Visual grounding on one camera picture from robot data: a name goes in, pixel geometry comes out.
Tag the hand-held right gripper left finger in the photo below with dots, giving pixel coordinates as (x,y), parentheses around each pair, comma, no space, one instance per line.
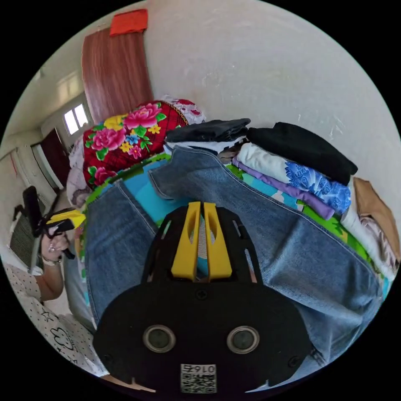
(183,250)

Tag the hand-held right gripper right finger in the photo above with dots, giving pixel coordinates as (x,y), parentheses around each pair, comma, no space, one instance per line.
(221,253)

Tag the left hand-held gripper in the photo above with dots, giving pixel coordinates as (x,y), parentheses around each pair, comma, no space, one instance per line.
(58,226)

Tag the blue jeans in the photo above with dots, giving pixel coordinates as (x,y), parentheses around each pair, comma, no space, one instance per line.
(297,250)

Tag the person's left forearm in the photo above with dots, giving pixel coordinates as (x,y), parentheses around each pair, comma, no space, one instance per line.
(50,282)

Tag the person's left hand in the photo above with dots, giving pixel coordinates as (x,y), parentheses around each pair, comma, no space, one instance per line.
(54,247)

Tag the pale floral rolled blanket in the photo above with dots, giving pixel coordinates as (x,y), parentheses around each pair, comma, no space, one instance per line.
(76,178)

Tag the red floral rolled blanket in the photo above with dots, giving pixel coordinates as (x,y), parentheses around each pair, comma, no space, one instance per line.
(125,141)

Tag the window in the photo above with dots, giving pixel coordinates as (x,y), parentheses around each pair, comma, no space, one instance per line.
(75,118)

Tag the person's body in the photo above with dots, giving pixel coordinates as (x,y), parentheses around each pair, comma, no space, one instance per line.
(47,325)

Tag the white and red patterned pillow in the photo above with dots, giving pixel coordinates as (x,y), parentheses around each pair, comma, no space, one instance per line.
(191,109)

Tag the brown curtain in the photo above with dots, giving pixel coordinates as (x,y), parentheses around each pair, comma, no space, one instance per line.
(116,75)

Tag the red cloth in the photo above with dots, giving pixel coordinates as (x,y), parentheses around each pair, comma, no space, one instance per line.
(129,22)

